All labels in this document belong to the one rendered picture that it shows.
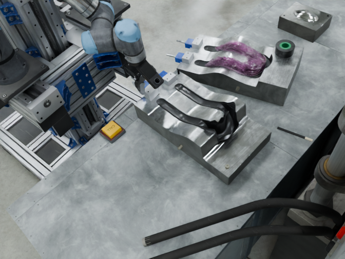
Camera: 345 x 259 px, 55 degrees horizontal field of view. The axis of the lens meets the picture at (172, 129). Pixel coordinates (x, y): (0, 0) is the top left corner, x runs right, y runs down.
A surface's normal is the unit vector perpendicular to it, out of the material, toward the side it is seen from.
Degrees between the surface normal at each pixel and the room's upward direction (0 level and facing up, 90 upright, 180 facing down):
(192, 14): 0
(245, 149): 0
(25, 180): 0
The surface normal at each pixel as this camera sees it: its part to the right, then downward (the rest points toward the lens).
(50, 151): -0.11, -0.59
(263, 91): -0.45, 0.75
